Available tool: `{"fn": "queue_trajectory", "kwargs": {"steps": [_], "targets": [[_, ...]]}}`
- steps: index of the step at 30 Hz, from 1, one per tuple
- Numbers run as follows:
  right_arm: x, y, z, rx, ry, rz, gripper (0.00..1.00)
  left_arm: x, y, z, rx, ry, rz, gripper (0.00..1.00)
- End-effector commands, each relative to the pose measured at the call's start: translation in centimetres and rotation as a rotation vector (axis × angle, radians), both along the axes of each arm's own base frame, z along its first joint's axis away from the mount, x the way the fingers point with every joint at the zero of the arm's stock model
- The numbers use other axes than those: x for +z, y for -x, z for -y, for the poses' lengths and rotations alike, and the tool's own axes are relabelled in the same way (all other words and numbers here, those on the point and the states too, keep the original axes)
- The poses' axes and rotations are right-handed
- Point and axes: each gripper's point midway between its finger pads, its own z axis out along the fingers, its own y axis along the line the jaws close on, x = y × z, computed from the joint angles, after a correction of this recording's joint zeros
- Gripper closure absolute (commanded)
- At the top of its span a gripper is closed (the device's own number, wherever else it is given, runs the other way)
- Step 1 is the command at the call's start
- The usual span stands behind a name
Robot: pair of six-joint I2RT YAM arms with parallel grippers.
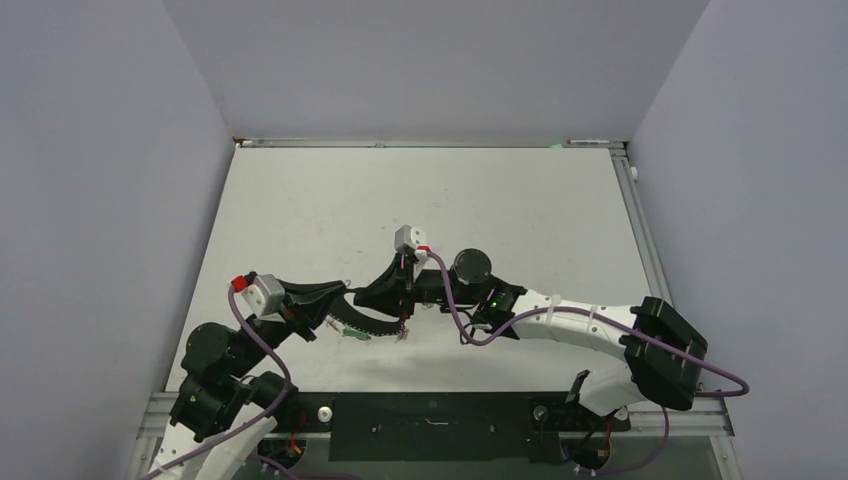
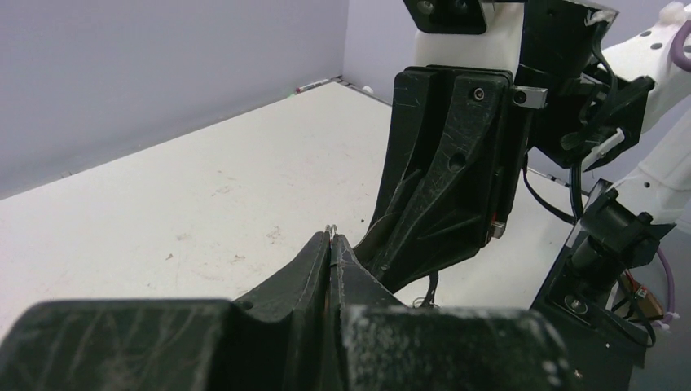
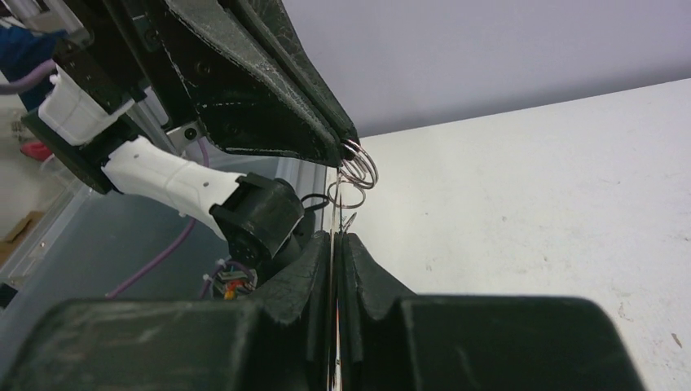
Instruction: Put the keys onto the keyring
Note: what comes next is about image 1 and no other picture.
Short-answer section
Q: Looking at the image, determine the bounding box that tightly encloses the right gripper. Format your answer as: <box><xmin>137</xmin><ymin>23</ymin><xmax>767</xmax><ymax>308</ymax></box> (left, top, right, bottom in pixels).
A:
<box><xmin>355</xmin><ymin>252</ymin><xmax>481</xmax><ymax>318</ymax></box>

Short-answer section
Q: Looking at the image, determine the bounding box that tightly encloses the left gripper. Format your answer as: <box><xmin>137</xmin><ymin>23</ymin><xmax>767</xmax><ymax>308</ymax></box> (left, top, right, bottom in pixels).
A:
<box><xmin>229</xmin><ymin>277</ymin><xmax>346</xmax><ymax>376</ymax></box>

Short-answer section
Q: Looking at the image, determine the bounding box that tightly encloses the green key tag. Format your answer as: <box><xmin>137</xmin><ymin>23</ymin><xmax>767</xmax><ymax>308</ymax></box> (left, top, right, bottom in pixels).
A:
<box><xmin>342</xmin><ymin>328</ymin><xmax>371</xmax><ymax>341</ymax></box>

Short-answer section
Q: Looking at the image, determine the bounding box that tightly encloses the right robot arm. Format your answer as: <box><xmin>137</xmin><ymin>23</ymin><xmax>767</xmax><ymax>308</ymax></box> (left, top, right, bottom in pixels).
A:
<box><xmin>332</xmin><ymin>247</ymin><xmax>708</xmax><ymax>428</ymax></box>

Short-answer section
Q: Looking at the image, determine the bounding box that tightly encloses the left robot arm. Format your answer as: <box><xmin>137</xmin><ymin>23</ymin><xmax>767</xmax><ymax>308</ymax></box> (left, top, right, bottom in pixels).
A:
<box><xmin>145</xmin><ymin>272</ymin><xmax>347</xmax><ymax>479</ymax></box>

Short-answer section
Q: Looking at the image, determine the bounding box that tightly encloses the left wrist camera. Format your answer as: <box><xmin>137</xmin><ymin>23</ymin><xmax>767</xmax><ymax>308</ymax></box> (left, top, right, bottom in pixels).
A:
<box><xmin>241</xmin><ymin>273</ymin><xmax>286</xmax><ymax>318</ymax></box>

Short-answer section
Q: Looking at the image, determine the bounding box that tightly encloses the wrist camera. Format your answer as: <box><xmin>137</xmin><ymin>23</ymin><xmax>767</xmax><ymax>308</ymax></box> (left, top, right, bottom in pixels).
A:
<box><xmin>393</xmin><ymin>225</ymin><xmax>429</xmax><ymax>254</ymax></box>
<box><xmin>241</xmin><ymin>273</ymin><xmax>286</xmax><ymax>318</ymax></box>

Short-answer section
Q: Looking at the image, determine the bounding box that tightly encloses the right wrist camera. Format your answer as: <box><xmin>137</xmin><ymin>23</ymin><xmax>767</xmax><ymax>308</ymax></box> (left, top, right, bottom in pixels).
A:
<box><xmin>393</xmin><ymin>225</ymin><xmax>429</xmax><ymax>254</ymax></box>

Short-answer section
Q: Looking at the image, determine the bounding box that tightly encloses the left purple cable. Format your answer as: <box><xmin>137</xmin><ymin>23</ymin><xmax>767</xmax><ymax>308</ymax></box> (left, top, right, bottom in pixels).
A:
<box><xmin>142</xmin><ymin>284</ymin><xmax>362</xmax><ymax>480</ymax></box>

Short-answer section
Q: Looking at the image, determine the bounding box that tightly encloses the purple cable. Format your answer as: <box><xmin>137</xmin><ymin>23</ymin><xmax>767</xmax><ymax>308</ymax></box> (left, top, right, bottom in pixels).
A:
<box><xmin>142</xmin><ymin>284</ymin><xmax>362</xmax><ymax>480</ymax></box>
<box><xmin>423</xmin><ymin>250</ymin><xmax>751</xmax><ymax>478</ymax></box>

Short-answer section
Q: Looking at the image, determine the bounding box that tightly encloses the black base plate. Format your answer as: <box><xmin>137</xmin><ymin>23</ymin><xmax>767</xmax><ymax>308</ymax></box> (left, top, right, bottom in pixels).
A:
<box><xmin>258</xmin><ymin>392</ymin><xmax>619</xmax><ymax>467</ymax></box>

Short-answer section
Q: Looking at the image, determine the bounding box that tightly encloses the back aluminium rail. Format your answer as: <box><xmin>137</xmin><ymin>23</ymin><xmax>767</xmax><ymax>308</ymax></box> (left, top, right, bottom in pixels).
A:
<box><xmin>233</xmin><ymin>138</ymin><xmax>627</xmax><ymax>150</ymax></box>

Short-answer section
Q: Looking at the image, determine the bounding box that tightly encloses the aluminium rail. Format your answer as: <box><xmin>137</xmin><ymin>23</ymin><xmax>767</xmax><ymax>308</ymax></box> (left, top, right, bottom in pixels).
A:
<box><xmin>138</xmin><ymin>392</ymin><xmax>734</xmax><ymax>438</ymax></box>
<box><xmin>233</xmin><ymin>138</ymin><xmax>627</xmax><ymax>150</ymax></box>
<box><xmin>609</xmin><ymin>145</ymin><xmax>697</xmax><ymax>392</ymax></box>

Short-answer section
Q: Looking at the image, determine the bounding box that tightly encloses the right aluminium rail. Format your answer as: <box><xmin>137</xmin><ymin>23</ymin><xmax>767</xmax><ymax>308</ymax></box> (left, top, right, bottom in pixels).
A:
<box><xmin>609</xmin><ymin>145</ymin><xmax>697</xmax><ymax>392</ymax></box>

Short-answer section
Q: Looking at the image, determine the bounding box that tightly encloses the front aluminium rail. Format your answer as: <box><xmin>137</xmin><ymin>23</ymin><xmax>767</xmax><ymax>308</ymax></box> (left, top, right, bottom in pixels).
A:
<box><xmin>138</xmin><ymin>392</ymin><xmax>734</xmax><ymax>438</ymax></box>

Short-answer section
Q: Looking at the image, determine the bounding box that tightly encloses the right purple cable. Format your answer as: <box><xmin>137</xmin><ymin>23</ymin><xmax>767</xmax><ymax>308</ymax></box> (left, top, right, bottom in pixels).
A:
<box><xmin>423</xmin><ymin>250</ymin><xmax>751</xmax><ymax>478</ymax></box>

